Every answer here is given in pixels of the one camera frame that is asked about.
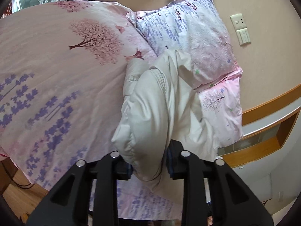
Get beige wall switch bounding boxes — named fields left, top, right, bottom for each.
left=236, top=28, right=251, bottom=45

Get wooden headboard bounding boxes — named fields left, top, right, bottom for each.
left=216, top=83, right=301, bottom=169

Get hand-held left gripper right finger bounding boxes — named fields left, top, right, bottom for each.
left=166, top=139, right=274, bottom=226

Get pink floral bed sheet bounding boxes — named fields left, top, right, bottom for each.
left=0, top=0, right=189, bottom=219

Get beige puffer jacket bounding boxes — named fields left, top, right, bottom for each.
left=111, top=48, right=219, bottom=195

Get pink pillow purple flower rows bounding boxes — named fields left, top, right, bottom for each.
left=126, top=0, right=242, bottom=90

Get pink pillow tree print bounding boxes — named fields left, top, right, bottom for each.
left=194, top=74, right=244, bottom=149

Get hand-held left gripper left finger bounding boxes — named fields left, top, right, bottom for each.
left=22, top=151, right=133, bottom=226

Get beige wall socket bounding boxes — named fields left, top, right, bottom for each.
left=230, top=13, right=247, bottom=31

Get black floor cable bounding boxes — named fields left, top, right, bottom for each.
left=0, top=162, right=36, bottom=190

